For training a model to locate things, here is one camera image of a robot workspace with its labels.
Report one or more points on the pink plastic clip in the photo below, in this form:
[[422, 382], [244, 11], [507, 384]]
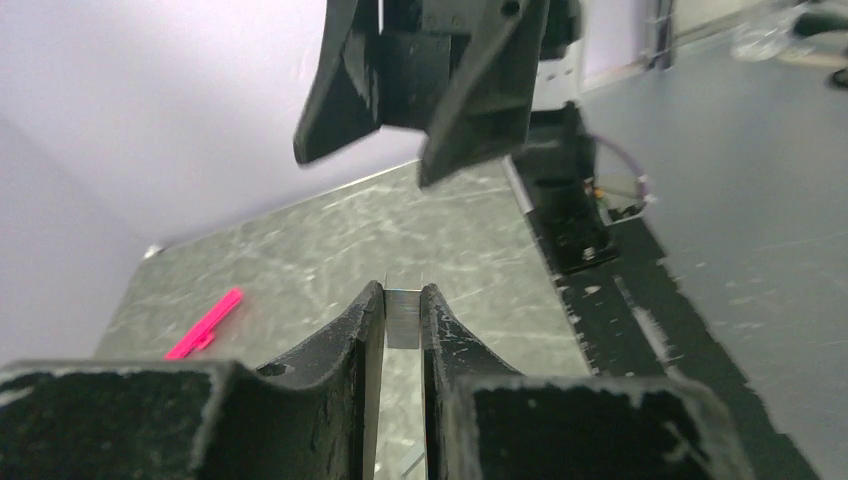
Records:
[[202, 333]]

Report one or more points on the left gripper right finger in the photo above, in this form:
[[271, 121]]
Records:
[[486, 420]]

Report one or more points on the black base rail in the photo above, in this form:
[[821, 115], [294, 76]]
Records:
[[631, 318]]

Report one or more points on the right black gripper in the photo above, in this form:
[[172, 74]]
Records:
[[464, 71]]

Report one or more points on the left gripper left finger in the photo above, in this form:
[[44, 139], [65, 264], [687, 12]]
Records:
[[310, 413]]

